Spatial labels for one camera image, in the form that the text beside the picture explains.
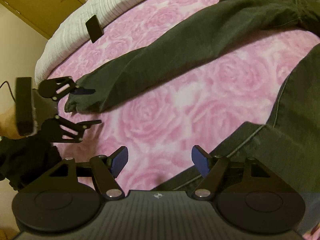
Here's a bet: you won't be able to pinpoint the person's left forearm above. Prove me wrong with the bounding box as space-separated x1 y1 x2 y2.
0 106 62 192

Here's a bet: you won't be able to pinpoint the black cable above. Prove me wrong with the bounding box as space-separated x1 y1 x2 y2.
0 81 17 104

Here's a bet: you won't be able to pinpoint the pink rose blanket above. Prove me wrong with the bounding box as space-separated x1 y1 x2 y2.
49 0 320 240

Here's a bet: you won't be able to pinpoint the dark grey pants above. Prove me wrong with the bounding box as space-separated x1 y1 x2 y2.
64 0 320 236

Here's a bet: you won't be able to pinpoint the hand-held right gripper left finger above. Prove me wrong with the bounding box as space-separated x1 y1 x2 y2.
19 146 129 201

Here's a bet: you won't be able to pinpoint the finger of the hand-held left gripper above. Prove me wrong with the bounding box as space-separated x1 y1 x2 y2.
51 76 96 101
53 115 103 144

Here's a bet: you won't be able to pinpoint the white quilted bedspread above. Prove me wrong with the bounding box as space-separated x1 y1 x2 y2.
34 0 186 87

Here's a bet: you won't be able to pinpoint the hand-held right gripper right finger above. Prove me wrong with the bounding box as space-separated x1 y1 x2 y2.
191 145 301 201

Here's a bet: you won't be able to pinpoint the black phone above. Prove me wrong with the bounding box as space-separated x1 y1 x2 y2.
85 15 104 44

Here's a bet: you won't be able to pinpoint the olive wooden door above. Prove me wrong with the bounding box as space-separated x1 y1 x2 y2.
0 0 87 40

